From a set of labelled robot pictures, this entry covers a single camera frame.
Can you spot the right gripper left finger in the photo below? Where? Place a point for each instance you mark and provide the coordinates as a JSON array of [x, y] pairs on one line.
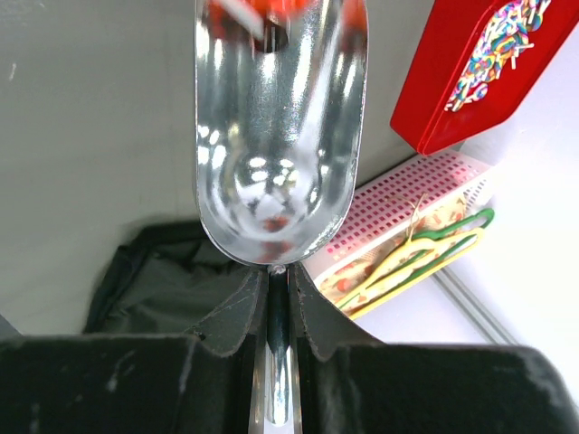
[[208, 380]]

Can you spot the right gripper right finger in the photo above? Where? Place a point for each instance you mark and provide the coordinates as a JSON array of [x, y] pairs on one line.
[[350, 382]]

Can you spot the metal scoop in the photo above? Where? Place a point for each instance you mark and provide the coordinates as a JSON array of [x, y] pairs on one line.
[[279, 105]]

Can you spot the black cloth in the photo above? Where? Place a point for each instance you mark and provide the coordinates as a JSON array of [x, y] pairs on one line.
[[163, 281]]

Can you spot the yellow hanger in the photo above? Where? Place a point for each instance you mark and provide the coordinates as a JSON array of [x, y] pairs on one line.
[[451, 211]]

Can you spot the green hanger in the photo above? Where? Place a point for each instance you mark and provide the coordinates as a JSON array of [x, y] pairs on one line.
[[419, 254]]

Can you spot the white plastic basket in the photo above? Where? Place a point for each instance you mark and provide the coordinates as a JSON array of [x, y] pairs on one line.
[[381, 210]]

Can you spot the red candy box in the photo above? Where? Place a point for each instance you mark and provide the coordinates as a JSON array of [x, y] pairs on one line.
[[475, 63]]

